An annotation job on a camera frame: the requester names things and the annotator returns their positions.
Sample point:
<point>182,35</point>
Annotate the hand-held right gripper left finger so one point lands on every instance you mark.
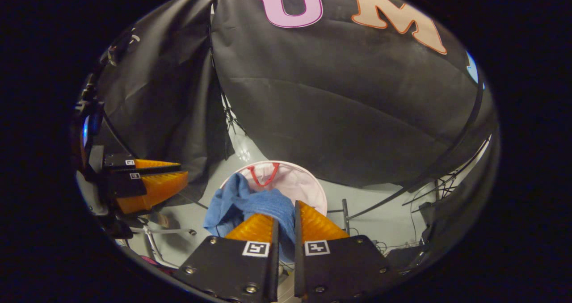
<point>273,271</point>

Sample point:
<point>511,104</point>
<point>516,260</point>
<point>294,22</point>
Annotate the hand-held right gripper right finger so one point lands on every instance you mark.
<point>298,258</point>

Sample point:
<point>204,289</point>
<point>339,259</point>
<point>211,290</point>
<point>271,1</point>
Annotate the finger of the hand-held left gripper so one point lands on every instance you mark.
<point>129,187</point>
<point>147,168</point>

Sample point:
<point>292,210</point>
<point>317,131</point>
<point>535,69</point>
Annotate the pink laundry hamper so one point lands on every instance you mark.
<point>299,184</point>

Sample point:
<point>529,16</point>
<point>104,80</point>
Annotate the white metal stand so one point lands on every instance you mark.
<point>170,231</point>

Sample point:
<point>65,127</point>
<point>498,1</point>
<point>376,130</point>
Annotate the black light stand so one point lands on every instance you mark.
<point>231,119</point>
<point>440,182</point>

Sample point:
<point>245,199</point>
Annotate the black backdrop cloth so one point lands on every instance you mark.
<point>335,93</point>

